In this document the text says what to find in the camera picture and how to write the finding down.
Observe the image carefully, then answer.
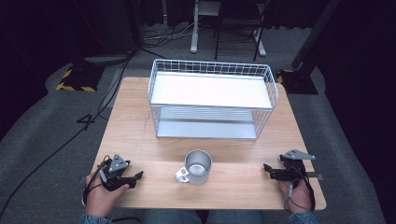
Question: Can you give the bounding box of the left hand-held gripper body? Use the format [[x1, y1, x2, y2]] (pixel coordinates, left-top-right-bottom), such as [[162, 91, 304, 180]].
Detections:
[[98, 153, 135, 192]]

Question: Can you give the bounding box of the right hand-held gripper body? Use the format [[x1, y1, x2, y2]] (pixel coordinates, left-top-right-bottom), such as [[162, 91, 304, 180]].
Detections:
[[277, 148, 324, 183]]

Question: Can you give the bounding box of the metal cup with handle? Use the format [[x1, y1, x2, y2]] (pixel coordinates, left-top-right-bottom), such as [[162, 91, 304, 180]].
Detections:
[[174, 149, 214, 187]]

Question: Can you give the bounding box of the white wire shelf rack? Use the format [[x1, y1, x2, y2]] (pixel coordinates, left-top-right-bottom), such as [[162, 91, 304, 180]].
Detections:
[[147, 58, 280, 142]]

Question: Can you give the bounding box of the person's right hand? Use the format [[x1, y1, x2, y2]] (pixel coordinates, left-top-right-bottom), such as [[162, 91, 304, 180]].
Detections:
[[276, 178, 314, 215]]

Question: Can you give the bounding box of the person's left hand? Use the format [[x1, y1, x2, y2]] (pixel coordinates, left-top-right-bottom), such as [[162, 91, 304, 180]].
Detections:
[[81, 172, 131, 218]]

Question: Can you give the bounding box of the black yellow striped stand base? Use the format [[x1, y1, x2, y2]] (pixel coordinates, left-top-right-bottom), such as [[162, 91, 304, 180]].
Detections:
[[55, 59, 106, 93]]

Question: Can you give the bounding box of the black metal chair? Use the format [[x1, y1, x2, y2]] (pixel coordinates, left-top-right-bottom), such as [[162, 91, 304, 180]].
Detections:
[[213, 0, 271, 63]]

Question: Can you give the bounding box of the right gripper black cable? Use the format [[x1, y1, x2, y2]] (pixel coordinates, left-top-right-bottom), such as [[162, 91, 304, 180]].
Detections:
[[283, 162, 317, 214]]

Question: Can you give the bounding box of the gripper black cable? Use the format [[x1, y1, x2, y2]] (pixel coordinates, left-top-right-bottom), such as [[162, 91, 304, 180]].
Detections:
[[283, 162, 317, 214], [81, 155, 112, 207]]

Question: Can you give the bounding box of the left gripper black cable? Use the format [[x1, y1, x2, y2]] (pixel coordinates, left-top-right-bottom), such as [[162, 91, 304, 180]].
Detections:
[[81, 155, 112, 207]]

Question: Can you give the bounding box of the long black floor cable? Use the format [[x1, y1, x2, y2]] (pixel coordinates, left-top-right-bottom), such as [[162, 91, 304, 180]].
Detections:
[[0, 50, 135, 218]]

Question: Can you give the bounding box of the black stand with slanted post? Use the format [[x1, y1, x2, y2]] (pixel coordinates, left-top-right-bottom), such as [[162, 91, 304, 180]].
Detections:
[[276, 0, 342, 96]]

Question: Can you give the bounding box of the bundle of floor cables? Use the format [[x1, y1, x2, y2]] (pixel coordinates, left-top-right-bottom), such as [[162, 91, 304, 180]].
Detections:
[[141, 18, 200, 49]]

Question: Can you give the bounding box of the white metal desk frame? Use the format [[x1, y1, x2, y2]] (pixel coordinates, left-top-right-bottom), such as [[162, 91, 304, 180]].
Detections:
[[190, 0, 267, 58]]

